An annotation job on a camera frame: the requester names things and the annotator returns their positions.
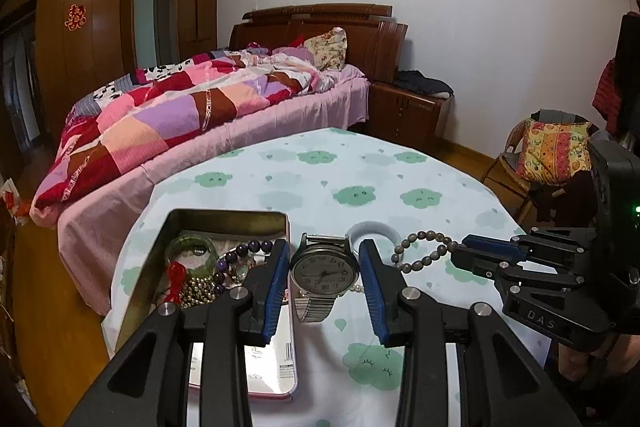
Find purple bead bracelet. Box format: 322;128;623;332
214;239;274;297

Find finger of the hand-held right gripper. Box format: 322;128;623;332
450;248;588;290
461;227;598;268

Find pink metal tin box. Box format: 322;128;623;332
115;208;300;403

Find pale jade bangle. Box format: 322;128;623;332
346;222;403;258

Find pink bed sheet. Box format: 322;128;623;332
30;64;371;318

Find floral pillow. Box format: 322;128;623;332
303;27;348;72

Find metal bead chain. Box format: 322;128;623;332
179;278;222;309

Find wicker chair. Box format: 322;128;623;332
480;109;601;228

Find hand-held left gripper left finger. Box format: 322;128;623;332
65;238;292;427

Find grey bead bracelet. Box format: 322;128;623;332
391;229;463;275

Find wooden wardrobe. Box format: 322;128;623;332
0;0;223;158

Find dark hanging garment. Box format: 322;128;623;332
605;12;640;138

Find patchwork quilt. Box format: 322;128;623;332
30;49;336;228

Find grey cloth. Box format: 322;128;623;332
530;109;591;125

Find wooden nightstand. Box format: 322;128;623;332
367;79;456;138

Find person's right hand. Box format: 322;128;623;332
555;332;640;383

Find red white bag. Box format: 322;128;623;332
0;177;31;225

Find red paper decoration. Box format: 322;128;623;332
64;4;87;32

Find pink pillow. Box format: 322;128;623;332
272;46;316;68

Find dark folded clothes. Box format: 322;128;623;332
392;70;455;98

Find wooden bed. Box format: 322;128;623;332
30;3;408;318

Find silver wristwatch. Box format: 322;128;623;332
289;233;362;324

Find green jade bangle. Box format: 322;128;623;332
166;231;219;279

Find colourful patterned cushion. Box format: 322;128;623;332
515;118;593;186

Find red knot ornament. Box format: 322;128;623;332
166;261;189;304

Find dark red garment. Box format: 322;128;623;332
530;169;601;225

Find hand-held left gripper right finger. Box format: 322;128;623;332
357;238;583;427

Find red hanging garment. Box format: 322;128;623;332
592;59;623;122

